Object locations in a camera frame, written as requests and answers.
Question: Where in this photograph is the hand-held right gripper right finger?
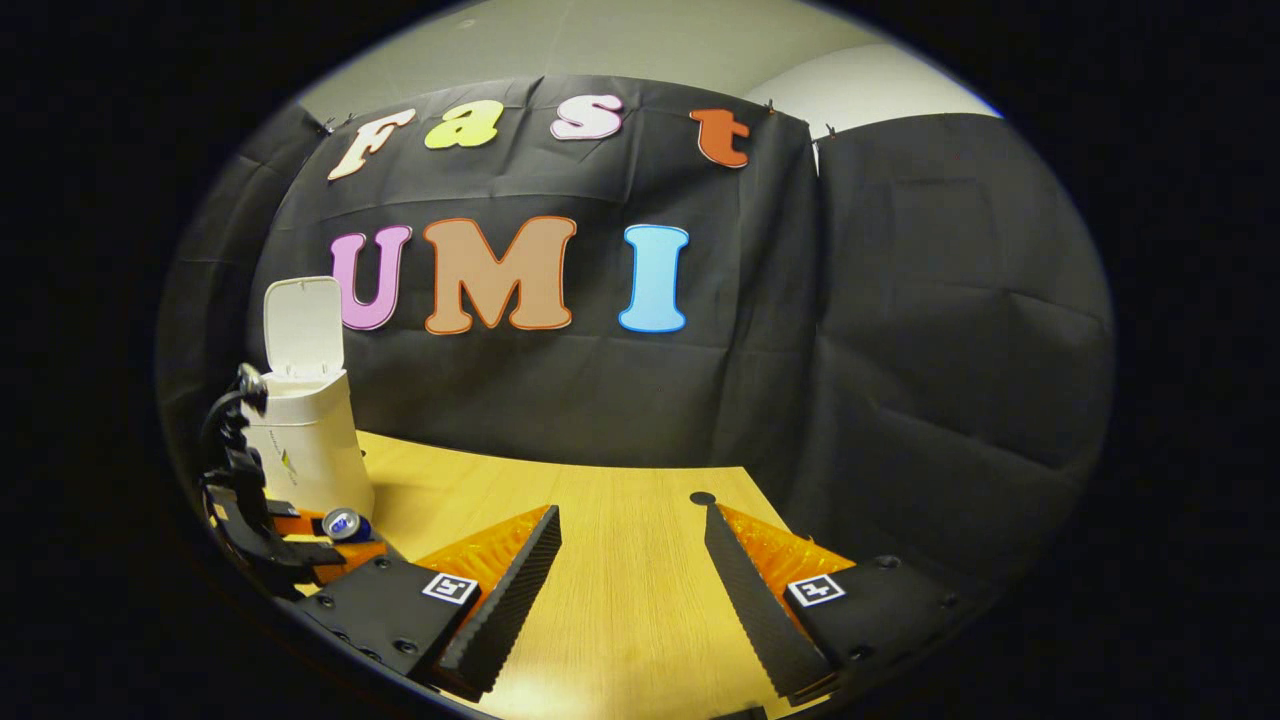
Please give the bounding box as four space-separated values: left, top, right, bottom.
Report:
705 503 986 708

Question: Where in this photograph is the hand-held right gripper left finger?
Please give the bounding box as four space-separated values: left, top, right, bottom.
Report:
290 505 563 704

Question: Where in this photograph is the blue pop can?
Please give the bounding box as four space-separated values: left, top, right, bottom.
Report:
321 508 374 544

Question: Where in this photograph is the white desktop garbage bin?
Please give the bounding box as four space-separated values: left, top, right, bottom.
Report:
245 277 377 521

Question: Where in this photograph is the wooden desktop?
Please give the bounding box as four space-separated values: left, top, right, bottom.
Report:
290 430 833 720

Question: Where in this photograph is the black backdrop cloth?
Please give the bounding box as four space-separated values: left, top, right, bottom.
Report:
155 75 1116 601

